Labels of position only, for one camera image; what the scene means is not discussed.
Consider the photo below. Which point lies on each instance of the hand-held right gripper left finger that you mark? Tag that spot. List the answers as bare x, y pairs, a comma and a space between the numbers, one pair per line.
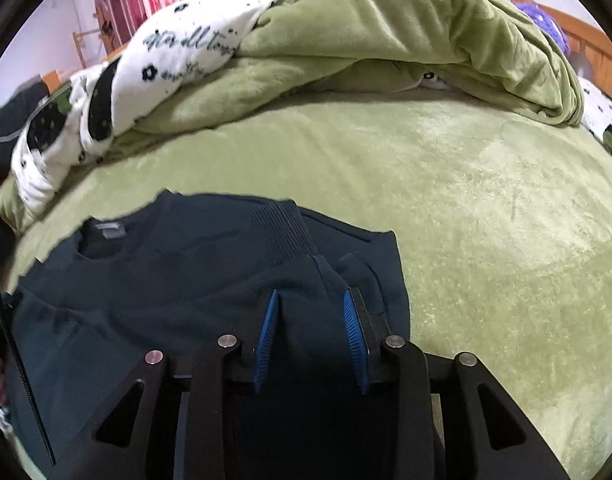
267, 340

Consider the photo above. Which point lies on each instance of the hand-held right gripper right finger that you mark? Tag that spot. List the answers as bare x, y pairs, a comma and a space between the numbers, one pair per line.
355, 340

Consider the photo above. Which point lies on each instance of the dark navy sweater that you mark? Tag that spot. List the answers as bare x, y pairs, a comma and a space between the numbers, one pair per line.
186, 280

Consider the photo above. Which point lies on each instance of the green fleece bed sheet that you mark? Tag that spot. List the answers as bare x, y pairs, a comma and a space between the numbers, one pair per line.
485, 210

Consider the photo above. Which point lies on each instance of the dark garment with grey stripe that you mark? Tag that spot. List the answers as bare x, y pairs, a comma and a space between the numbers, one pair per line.
11, 120

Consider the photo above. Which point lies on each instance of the wooden coat rack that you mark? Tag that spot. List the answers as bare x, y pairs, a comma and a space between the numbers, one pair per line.
88, 35

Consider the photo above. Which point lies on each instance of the green and white floral quilt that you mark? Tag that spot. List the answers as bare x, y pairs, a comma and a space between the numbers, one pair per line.
385, 25

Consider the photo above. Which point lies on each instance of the white floral pillow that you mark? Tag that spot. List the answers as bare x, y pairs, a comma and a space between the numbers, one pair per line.
603, 110

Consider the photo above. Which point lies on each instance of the purple fluffy toy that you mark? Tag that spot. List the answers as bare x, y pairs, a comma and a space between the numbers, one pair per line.
545, 22

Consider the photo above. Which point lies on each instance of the wooden bed frame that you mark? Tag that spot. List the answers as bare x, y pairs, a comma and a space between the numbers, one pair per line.
595, 45

